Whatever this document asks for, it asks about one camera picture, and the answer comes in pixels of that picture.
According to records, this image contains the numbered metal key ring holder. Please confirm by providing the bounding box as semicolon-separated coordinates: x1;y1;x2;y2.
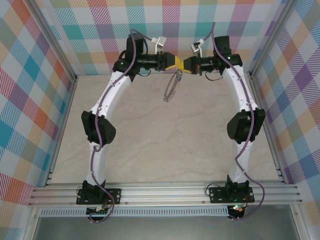
162;72;182;103

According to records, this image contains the black electronics board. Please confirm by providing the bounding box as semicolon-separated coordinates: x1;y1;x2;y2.
227;204;247;219
86;205;113;217

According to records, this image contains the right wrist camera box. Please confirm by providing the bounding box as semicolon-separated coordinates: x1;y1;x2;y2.
190;39;205;53

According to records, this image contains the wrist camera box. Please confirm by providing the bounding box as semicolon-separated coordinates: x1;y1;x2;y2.
151;36;167;48
190;39;205;53

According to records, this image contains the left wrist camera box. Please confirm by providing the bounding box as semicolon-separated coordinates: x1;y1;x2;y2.
151;36;167;48

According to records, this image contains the aluminium frame post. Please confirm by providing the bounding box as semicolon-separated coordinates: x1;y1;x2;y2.
28;0;78;83
248;0;298;78

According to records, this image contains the aluminium side rail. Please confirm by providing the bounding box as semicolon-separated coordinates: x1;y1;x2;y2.
44;74;79;188
249;72;287;185

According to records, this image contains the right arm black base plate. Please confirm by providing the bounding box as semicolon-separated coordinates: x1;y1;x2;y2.
209;186;255;204

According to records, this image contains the aluminium cross rail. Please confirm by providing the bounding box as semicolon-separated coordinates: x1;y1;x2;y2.
27;181;305;207

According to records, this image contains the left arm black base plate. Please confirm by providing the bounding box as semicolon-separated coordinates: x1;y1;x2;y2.
76;187;123;205

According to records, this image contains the light blue slotted cable duct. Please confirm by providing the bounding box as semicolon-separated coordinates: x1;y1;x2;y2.
39;206;230;218

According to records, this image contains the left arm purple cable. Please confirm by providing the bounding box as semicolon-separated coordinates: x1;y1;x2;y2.
87;28;157;224

